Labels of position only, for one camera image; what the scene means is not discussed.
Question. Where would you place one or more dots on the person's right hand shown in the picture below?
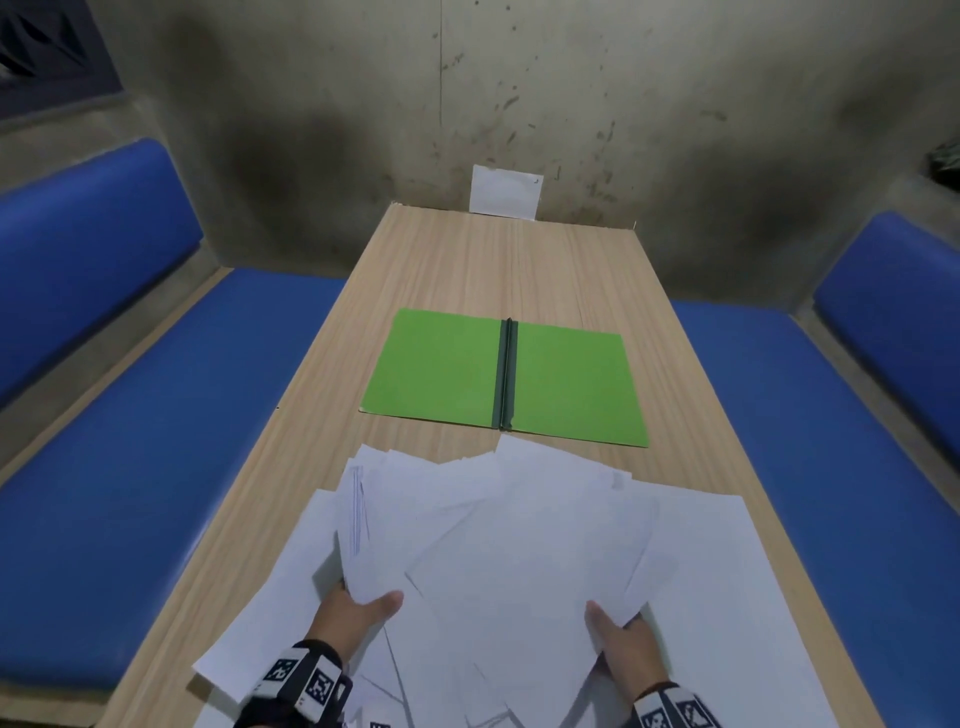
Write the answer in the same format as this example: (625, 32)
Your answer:
(630, 654)

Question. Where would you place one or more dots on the person's left hand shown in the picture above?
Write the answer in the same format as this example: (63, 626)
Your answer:
(346, 619)

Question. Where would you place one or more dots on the person's left thumb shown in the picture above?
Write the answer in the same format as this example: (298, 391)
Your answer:
(381, 606)

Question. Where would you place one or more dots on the person's right thumb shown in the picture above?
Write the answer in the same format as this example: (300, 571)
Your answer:
(601, 626)

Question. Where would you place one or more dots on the pile of white paper sheets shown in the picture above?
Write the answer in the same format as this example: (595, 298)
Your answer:
(517, 585)

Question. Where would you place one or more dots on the black marker wrist tracker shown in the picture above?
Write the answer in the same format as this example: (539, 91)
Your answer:
(675, 709)
(300, 686)

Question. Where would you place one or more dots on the blue bench seat cushion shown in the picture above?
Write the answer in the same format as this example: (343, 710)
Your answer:
(832, 480)
(161, 472)

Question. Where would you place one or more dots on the open green folder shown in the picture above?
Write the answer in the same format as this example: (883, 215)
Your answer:
(504, 377)

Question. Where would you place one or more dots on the white paper card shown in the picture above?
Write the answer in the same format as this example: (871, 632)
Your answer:
(505, 191)

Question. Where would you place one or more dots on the blue bench backrest cushion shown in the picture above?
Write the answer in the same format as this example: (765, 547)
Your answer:
(896, 296)
(86, 259)

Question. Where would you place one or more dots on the dark window grille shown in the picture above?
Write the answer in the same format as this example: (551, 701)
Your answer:
(52, 49)

